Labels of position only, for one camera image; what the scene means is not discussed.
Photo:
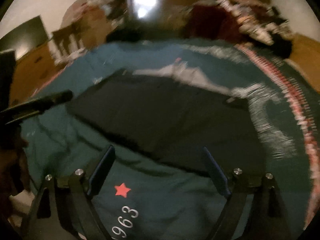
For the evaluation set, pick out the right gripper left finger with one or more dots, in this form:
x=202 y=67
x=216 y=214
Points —
x=63 y=208

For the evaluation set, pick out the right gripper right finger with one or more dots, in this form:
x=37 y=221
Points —
x=254 y=208

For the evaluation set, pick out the black garment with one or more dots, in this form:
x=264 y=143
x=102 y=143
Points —
x=172 y=123

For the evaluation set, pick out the grey shirt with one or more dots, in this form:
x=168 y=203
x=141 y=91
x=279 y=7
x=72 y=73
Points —
x=186 y=75

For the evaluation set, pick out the pile of mixed clothes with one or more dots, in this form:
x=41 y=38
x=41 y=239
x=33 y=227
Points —
x=262 y=24

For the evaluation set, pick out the wooden dresser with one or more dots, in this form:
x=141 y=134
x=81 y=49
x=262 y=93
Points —
x=32 y=71

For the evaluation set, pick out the dark teal patterned bedspread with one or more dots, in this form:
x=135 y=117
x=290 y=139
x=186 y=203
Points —
x=144 y=199

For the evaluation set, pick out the television screen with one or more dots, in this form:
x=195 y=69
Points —
x=25 y=37

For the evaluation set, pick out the dark wooden chair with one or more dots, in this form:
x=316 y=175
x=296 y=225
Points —
x=62 y=38

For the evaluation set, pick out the wooden headboard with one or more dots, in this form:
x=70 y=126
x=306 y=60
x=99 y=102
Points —
x=305 y=58

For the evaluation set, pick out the dark red chair back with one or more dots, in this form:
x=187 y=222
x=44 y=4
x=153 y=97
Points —
x=212 y=22

